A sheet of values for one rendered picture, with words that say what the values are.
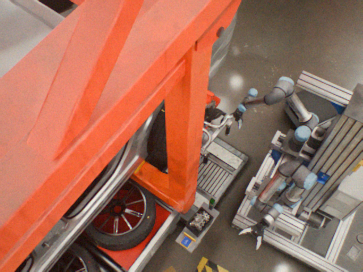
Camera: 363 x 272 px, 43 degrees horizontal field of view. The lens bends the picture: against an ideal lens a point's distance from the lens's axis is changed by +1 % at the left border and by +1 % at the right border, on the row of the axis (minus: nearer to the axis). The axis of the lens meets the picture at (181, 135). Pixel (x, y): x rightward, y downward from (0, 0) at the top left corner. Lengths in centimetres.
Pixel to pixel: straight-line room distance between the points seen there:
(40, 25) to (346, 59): 363
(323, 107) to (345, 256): 144
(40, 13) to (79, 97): 242
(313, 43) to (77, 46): 495
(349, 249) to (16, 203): 382
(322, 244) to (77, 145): 366
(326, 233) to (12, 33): 309
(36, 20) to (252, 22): 315
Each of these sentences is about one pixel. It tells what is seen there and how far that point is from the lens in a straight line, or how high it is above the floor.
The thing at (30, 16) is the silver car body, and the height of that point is 197.
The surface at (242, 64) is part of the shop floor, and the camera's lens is 531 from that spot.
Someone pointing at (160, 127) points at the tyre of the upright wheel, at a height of 106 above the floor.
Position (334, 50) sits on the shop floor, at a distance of 568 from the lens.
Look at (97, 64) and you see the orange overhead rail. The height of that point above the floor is 364.
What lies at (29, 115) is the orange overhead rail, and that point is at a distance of 128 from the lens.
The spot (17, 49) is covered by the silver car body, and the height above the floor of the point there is 200.
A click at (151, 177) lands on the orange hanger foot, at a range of 388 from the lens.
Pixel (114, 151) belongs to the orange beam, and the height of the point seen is 266.
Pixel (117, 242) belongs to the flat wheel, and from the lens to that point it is 392.
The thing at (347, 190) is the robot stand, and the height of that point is 123.
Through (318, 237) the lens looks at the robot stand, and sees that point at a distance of 439.
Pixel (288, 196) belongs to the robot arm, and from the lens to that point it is 350.
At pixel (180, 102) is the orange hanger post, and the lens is 226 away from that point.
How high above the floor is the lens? 429
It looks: 63 degrees down
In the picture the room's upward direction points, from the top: 1 degrees clockwise
